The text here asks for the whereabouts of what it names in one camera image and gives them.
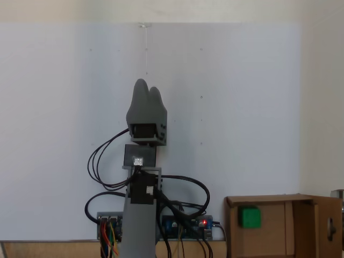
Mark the clear tape strip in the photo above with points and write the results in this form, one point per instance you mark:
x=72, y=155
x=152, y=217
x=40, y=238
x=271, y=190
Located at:
x=145, y=25

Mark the circuit board with white connectors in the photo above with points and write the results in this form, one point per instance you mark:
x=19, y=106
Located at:
x=108, y=219

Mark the white paper sheet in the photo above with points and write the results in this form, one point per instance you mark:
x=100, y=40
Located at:
x=53, y=121

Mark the circuit board with blue parts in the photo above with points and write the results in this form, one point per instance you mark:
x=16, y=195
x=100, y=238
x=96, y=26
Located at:
x=168, y=224

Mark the brown cardboard box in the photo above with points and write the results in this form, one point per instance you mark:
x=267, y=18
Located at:
x=271, y=242

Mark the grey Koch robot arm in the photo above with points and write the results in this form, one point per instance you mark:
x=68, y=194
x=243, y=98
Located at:
x=139, y=231

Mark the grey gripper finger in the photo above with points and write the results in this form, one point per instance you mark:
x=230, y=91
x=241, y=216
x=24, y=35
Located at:
x=157, y=104
x=139, y=102

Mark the green die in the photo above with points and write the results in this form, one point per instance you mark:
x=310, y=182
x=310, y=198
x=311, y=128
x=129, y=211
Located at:
x=250, y=217

